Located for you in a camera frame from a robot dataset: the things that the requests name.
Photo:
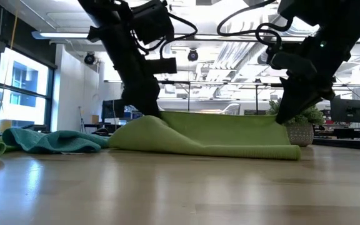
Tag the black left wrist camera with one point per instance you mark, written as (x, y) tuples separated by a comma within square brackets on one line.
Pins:
[(162, 65)]

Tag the black overhead camera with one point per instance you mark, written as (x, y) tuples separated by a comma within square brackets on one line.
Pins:
[(192, 55)]

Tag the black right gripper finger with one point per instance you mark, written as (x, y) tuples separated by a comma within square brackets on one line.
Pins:
[(302, 100)]

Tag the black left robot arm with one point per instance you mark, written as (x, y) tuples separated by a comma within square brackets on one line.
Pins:
[(105, 18)]

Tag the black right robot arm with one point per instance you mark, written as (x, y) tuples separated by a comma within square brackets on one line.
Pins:
[(339, 18)]

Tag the large black monitor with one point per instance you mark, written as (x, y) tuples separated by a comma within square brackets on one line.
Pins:
[(347, 111)]

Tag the yellow box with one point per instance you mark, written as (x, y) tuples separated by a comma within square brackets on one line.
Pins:
[(5, 126)]

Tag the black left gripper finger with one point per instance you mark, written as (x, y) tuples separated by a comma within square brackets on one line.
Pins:
[(144, 103)]

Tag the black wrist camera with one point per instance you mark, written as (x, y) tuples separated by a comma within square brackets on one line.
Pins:
[(162, 65), (292, 64)]

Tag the teal microfiber towel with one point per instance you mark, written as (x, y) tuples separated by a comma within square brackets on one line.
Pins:
[(58, 142)]

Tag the ceiling light bar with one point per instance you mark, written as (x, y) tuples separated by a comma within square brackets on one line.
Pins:
[(61, 35)]

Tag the green potted plant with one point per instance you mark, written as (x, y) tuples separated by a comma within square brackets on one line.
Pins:
[(300, 134)]

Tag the lime green microfiber towel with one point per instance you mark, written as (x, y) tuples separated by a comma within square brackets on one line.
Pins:
[(205, 134)]

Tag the small black monitor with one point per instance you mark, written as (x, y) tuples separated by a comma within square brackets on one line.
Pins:
[(112, 109)]

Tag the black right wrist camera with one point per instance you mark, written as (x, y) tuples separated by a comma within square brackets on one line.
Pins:
[(292, 64)]

